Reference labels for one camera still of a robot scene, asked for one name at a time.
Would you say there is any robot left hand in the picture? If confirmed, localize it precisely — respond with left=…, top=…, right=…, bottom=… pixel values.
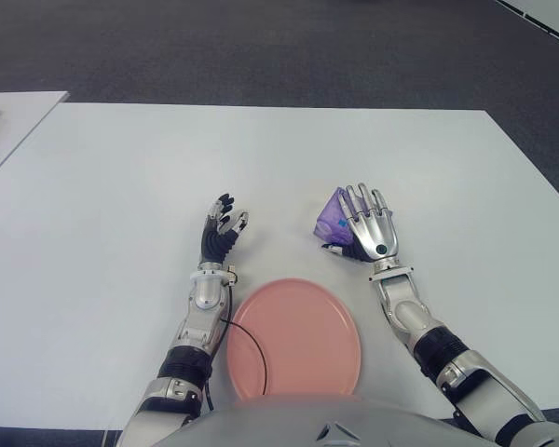
left=198, top=193, right=251, bottom=265

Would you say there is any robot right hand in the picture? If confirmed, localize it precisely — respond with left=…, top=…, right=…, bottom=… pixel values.
left=320, top=182, right=400, bottom=263

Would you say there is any purple tissue paper pack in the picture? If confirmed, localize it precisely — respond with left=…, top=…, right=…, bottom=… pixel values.
left=312, top=184, right=395, bottom=248

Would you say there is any pink round plate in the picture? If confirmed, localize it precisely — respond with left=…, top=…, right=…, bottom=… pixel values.
left=226, top=278, right=362, bottom=400

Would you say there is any grey robot torso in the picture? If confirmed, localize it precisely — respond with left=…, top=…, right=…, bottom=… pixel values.
left=153, top=394, right=495, bottom=447

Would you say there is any white side table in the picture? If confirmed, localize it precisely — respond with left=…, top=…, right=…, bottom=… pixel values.
left=0, top=90, right=70, bottom=187

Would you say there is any white distant table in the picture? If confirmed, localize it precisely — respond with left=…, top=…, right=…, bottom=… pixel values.
left=496, top=0, right=559, bottom=47

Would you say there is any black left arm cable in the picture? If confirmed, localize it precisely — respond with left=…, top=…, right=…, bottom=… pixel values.
left=204, top=274, right=269, bottom=411

